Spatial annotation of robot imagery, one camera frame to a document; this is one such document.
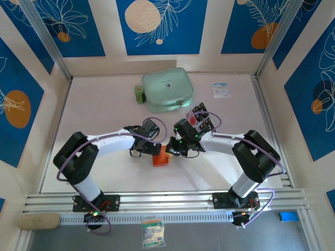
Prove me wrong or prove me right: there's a mint green zip pouch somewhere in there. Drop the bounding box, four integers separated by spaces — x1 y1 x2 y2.
141 67 194 113

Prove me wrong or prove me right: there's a white slotted cable duct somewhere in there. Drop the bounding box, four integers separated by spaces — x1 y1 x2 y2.
60 211 233 225

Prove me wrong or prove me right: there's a beige foam pad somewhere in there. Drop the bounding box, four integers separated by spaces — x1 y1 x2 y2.
17 213 61 231

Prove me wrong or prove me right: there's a green cylinder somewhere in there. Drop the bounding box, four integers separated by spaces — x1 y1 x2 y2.
133 84 146 104

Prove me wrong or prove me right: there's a green white plastic packet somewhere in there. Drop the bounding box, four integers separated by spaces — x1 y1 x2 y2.
141 219 165 248

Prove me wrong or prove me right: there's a blue sponge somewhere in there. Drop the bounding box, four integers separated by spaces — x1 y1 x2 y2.
279 211 299 223

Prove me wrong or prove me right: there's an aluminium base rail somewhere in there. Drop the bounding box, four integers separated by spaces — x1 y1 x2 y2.
22 189 311 213

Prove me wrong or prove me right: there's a clear plastic card tray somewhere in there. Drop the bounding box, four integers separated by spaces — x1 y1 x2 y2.
184 102 218 133

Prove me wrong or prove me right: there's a white card with red circle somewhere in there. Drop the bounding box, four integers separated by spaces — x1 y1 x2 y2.
186 112 201 128

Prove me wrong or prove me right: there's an aluminium side rail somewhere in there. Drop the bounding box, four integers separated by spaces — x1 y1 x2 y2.
251 74 295 189
38 77 74 194

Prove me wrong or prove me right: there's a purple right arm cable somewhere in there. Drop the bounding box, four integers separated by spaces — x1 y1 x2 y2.
192 111 287 184

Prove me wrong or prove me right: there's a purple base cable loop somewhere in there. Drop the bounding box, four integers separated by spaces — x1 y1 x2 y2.
86 208 114 236
242 187 275 228

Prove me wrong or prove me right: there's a black electronics bracket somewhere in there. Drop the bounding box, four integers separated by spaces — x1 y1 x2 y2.
232 211 259 230
83 211 105 231

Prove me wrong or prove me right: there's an aluminium frame post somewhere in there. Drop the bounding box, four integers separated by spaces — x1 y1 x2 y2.
254 0 308 79
18 0 73 82

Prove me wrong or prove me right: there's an orange card holder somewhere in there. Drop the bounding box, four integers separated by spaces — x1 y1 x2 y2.
152 146 171 167

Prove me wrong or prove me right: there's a white blue sachet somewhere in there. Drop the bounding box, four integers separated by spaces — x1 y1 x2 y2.
211 82 232 98

